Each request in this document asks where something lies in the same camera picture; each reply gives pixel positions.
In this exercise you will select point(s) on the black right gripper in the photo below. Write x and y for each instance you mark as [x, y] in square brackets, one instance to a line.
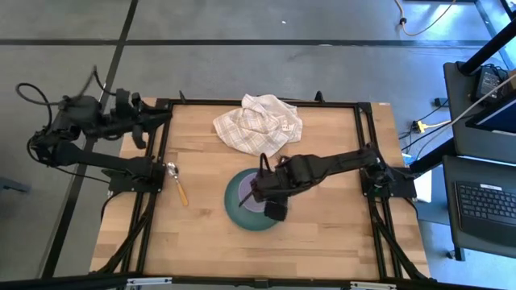
[282, 179]

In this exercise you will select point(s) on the black keyboard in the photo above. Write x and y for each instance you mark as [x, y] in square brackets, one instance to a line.
[488, 205]

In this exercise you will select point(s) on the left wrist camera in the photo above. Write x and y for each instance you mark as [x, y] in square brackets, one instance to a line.
[123, 102]

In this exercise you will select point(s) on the grey desk with keyboard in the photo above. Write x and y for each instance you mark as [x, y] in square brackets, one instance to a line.
[449, 193]

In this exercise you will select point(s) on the lilac bowl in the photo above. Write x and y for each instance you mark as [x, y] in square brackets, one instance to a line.
[248, 185]

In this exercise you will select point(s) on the small black floor plug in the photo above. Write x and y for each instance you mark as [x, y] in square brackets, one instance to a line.
[440, 101]

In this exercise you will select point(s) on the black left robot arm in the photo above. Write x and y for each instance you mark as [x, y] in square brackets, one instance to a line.
[101, 161]

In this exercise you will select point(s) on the white paper sheet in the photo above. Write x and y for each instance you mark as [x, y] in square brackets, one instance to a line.
[424, 187]

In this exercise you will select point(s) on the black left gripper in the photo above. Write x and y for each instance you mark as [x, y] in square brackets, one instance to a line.
[121, 127]

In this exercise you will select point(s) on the black slanted pole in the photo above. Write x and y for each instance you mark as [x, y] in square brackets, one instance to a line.
[488, 48]
[435, 157]

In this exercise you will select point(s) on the black aluminium table frame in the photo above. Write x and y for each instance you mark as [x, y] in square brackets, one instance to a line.
[159, 133]

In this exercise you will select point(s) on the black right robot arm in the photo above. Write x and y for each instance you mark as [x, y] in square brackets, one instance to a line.
[342, 161]

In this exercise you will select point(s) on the black power adapter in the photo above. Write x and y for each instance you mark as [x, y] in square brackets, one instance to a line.
[487, 82]

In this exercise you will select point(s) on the yellow power plug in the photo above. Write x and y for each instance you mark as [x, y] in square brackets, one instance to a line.
[421, 127]

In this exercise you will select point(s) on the laptop with blue screen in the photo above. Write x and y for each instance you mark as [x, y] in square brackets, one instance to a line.
[500, 117]

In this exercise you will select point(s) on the black front mount bar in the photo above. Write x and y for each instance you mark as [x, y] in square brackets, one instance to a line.
[258, 283]

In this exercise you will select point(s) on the grey desk with laptop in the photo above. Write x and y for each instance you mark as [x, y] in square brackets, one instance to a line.
[463, 137]

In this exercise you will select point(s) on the green plate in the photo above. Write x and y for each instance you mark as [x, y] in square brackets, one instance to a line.
[238, 217]

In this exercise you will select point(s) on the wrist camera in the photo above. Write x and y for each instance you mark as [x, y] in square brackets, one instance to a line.
[123, 102]
[276, 210]

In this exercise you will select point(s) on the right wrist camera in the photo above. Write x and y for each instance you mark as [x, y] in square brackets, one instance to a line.
[276, 210]

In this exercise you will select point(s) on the white checked cloth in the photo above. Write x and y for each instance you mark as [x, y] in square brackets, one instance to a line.
[258, 125]

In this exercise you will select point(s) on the silver mounting bracket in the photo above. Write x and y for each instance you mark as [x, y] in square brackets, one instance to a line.
[373, 286]
[149, 281]

